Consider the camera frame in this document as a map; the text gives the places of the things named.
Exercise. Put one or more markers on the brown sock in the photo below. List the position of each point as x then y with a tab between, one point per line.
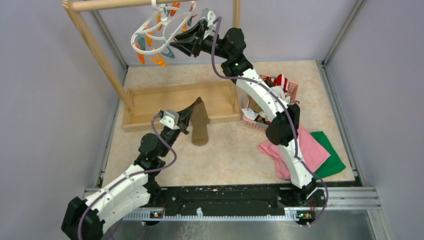
199	120

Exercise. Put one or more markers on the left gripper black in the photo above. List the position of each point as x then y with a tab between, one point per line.
184	118

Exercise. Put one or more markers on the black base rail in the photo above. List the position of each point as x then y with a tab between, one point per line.
252	202

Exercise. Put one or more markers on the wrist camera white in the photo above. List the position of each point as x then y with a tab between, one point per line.
207	19
170	119

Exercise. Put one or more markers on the green cloth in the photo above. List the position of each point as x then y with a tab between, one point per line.
325	160

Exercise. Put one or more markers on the red white striped sock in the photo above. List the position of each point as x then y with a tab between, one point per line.
281	81

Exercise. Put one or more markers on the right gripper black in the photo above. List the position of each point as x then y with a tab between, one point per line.
194	44

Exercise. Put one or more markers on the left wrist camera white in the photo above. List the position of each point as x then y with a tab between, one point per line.
170	119

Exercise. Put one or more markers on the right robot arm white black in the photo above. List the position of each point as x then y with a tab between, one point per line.
284	117

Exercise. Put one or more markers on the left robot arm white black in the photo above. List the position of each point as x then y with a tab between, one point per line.
91	217

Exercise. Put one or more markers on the white round clip hanger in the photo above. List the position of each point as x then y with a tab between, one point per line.
151	41

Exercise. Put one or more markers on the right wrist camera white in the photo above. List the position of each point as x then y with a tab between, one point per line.
207	19

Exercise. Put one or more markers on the wooden clothes rack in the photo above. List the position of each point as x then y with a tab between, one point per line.
151	88

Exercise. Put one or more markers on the pink plastic basket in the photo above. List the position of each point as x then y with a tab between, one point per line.
262	122

